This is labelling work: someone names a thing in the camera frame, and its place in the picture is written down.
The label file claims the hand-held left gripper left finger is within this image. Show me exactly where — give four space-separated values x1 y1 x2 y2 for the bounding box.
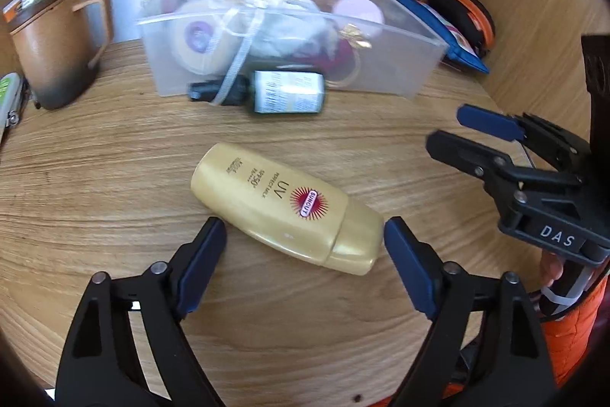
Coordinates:
56 216 228 407

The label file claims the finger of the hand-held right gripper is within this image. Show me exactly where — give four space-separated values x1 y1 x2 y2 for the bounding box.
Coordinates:
456 103 587 172
425 129 582 199

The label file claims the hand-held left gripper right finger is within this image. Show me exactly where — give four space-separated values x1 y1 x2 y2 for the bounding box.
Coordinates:
384 216 558 407

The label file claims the gold sunscreen bottle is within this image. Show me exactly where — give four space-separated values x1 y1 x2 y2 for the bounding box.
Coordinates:
191 143 384 277

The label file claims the clear plastic drawer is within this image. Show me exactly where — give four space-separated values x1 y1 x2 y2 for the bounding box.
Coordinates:
136 0 449 99

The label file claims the pink round case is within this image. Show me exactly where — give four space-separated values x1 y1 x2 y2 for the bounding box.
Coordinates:
332 0 384 38

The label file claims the dark green spray bottle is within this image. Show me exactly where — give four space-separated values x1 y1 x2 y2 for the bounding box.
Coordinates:
187 70 327 118

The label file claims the white face mask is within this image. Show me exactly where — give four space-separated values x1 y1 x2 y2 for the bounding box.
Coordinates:
224 0 334 60

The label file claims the person's right forearm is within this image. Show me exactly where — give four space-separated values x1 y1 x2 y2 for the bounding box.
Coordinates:
538 271 610 391

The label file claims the wooden desktop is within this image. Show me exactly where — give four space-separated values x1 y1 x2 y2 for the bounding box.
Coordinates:
0 0 587 407

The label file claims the person's right hand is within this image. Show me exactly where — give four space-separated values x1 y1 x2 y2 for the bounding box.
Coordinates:
540 251 569 290

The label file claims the blue pouch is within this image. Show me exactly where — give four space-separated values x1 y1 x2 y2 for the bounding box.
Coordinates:
396 0 491 75

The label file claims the black orange case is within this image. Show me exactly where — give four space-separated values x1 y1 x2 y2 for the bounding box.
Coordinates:
427 0 496 57

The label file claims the red heart box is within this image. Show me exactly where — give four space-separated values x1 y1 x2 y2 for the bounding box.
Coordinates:
329 35 377 80

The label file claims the gold bow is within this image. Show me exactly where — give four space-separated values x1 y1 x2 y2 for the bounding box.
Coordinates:
339 24 371 50

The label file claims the tape roll in bin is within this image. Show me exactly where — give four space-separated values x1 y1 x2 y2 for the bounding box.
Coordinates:
174 2 239 71

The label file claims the brown mug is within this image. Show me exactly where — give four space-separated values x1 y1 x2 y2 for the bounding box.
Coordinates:
8 0 114 111

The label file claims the white cable tie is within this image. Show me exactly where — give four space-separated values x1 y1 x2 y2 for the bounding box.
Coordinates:
541 264 599 309

